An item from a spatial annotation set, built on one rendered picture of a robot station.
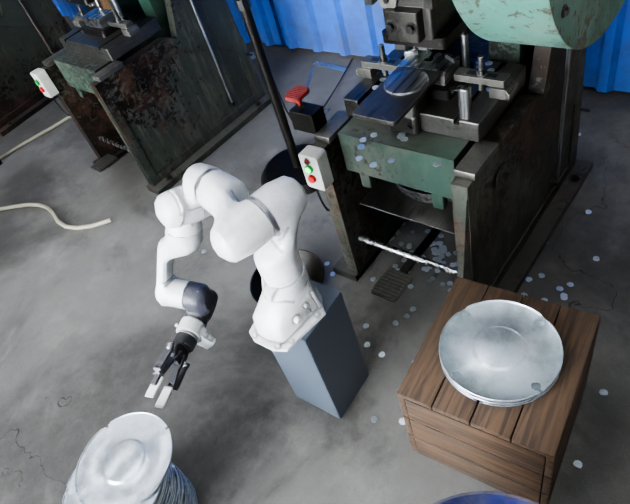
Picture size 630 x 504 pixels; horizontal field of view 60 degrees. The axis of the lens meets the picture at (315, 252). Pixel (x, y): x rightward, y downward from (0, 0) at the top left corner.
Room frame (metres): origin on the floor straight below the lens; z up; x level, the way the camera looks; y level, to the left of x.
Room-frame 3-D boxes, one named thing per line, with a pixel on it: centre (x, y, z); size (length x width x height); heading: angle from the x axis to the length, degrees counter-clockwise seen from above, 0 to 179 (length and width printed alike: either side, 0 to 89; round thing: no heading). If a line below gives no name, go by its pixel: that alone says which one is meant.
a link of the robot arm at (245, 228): (1.03, 0.16, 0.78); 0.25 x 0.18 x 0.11; 29
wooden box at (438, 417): (0.70, -0.35, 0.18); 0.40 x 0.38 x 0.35; 134
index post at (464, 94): (1.20, -0.51, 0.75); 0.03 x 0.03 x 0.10; 38
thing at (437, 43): (1.42, -0.50, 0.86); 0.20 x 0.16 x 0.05; 38
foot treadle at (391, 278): (1.33, -0.39, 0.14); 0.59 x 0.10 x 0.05; 128
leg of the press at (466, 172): (1.29, -0.77, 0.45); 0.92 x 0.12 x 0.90; 128
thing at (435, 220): (1.42, -0.50, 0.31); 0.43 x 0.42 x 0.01; 38
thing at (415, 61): (1.41, -0.49, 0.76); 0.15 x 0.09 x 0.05; 38
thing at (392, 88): (1.31, -0.36, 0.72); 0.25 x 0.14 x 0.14; 128
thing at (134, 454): (0.83, 0.70, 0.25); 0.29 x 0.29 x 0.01
